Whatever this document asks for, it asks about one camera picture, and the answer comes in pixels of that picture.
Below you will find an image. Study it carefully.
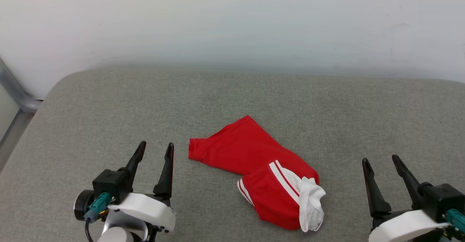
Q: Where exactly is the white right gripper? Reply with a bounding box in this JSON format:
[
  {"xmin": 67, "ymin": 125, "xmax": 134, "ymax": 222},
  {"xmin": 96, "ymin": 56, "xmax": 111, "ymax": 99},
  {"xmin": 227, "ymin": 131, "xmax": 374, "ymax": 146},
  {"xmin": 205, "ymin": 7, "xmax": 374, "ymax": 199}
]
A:
[{"xmin": 362, "ymin": 154, "xmax": 452, "ymax": 242}]

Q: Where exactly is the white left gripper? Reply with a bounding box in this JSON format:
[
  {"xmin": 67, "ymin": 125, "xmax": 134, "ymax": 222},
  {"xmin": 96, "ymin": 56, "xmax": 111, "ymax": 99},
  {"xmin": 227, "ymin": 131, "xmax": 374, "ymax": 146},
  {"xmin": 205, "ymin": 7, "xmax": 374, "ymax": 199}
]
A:
[{"xmin": 108, "ymin": 141, "xmax": 177, "ymax": 234}]

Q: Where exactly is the grey metal frame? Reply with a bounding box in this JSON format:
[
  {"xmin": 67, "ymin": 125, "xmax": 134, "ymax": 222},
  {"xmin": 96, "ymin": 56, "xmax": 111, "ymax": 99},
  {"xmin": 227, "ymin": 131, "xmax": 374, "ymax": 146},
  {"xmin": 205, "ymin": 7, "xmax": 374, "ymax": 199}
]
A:
[{"xmin": 0, "ymin": 59, "xmax": 43, "ymax": 170}]

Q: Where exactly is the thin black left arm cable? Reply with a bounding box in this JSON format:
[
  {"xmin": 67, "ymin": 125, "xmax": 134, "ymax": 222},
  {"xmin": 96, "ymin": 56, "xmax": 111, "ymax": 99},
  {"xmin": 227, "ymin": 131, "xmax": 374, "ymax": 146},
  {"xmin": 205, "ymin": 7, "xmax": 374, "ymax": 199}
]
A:
[{"xmin": 85, "ymin": 220, "xmax": 96, "ymax": 242}]

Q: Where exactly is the red garment with white stripes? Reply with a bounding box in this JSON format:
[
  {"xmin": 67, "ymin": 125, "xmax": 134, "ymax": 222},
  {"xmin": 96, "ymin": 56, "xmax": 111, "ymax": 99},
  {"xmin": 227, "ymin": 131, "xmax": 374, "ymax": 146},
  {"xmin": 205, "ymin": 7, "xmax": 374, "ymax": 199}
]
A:
[{"xmin": 188, "ymin": 115, "xmax": 326, "ymax": 233}]

